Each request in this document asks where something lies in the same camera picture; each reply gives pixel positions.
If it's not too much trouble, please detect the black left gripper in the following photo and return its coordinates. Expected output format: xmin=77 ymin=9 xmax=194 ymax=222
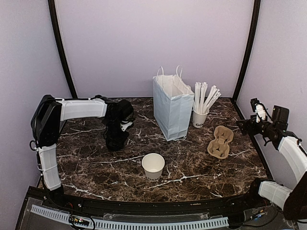
xmin=104 ymin=118 xmax=130 ymax=147

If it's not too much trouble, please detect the black plastic cup lid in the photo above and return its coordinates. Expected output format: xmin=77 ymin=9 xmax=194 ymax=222
xmin=106 ymin=142 xmax=125 ymax=151

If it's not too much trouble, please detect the white paper coffee cup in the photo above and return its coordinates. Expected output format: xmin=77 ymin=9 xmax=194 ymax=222
xmin=142 ymin=153 xmax=165 ymax=181

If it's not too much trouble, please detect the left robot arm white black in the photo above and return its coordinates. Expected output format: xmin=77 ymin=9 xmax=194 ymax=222
xmin=29 ymin=94 xmax=135 ymax=209

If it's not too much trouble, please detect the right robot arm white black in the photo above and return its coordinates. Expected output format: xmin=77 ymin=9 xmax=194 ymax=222
xmin=237 ymin=98 xmax=307 ymax=222

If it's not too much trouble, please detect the white paper takeout bag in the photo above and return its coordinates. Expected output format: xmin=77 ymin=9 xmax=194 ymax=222
xmin=153 ymin=65 xmax=194 ymax=141

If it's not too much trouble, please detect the brown cardboard cup carrier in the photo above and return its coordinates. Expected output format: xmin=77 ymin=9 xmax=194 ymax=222
xmin=207 ymin=126 xmax=234 ymax=159

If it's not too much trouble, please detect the white paper straw holder cup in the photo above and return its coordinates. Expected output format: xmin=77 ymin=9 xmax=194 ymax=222
xmin=192 ymin=110 xmax=209 ymax=128

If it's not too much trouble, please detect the white wrapped straws bundle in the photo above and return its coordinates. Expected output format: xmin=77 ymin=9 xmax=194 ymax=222
xmin=193 ymin=82 xmax=221 ymax=115

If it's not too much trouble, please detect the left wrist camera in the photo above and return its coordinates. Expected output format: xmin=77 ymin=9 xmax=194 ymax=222
xmin=120 ymin=117 xmax=135 ymax=132

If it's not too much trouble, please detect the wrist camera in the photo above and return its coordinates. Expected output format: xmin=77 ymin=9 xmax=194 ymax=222
xmin=250 ymin=98 xmax=269 ymax=123
xmin=120 ymin=117 xmax=135 ymax=132

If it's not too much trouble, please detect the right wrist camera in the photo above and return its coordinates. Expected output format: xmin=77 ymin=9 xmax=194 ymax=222
xmin=250 ymin=98 xmax=269 ymax=123

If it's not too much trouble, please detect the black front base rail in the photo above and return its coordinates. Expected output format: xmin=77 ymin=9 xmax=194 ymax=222
xmin=16 ymin=187 xmax=298 ymax=230

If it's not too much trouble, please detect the grey slotted cable duct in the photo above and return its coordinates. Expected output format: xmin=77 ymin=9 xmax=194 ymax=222
xmin=30 ymin=205 xmax=229 ymax=230

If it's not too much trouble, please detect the right black frame post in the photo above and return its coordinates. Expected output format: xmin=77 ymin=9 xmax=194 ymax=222
xmin=232 ymin=0 xmax=261 ymax=104

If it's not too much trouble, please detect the black frame post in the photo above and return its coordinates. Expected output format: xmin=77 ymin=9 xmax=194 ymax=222
xmin=47 ymin=0 xmax=78 ymax=98
xmin=232 ymin=0 xmax=261 ymax=104

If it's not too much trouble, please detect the left black frame post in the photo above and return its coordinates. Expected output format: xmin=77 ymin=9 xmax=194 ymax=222
xmin=47 ymin=0 xmax=78 ymax=98

